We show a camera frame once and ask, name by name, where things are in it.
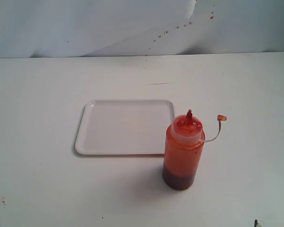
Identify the white rectangular plastic tray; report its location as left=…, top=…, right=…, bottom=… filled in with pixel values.
left=75, top=99, right=175, bottom=156

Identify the red sauce squeeze bottle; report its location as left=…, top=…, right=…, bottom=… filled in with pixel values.
left=162, top=110, right=227, bottom=191

